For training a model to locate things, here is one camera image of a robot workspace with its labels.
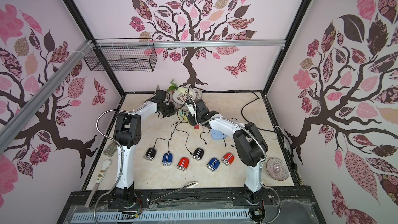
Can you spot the white slotted cable duct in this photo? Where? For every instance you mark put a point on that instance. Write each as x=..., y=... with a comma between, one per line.
x=160, y=216

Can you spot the beige power strip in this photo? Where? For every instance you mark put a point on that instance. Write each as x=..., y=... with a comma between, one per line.
x=196, y=128

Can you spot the black electric shaver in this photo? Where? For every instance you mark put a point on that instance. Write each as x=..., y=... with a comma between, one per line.
x=198, y=154
x=150, y=154

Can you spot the aluminium rail back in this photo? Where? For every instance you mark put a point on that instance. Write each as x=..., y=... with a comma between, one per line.
x=191, y=44

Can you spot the floral rectangular tray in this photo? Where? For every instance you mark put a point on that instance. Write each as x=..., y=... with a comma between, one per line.
x=179, y=106

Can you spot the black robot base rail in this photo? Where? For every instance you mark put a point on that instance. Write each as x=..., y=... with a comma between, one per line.
x=235, y=205

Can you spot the glass spice jar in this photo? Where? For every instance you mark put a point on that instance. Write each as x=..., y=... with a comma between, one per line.
x=111, y=149

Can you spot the aluminium rail left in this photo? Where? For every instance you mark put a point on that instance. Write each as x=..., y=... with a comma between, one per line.
x=11, y=129

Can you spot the white plate with red print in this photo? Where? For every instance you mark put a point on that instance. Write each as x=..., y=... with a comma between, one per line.
x=180, y=99

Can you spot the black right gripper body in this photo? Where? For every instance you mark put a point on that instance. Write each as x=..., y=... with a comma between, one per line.
x=195, y=112

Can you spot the blue electric shaver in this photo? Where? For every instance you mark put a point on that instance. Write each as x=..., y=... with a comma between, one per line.
x=213, y=164
x=167, y=159

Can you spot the black wire basket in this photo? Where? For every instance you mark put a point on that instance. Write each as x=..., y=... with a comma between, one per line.
x=122, y=54

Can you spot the pale green vegetable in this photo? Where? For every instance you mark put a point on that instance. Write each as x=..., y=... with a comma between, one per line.
x=182, y=90

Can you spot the aluminium rail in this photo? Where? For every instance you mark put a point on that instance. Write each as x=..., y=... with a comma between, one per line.
x=11, y=129
x=191, y=44

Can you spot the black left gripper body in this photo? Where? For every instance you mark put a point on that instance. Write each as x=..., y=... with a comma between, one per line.
x=168, y=110

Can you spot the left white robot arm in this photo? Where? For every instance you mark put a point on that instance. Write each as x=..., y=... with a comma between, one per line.
x=128, y=132

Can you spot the blue square power cube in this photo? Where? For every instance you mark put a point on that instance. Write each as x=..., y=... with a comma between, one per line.
x=217, y=135

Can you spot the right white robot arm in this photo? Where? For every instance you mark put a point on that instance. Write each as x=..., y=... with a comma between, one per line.
x=249, y=142

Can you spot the green leaf sprig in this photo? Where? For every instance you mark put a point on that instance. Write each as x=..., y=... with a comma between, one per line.
x=172, y=87

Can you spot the metal tongs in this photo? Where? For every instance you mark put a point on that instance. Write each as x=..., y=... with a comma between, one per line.
x=167, y=198

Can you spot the red electric shaver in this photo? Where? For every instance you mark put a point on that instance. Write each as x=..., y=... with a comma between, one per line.
x=183, y=164
x=228, y=159

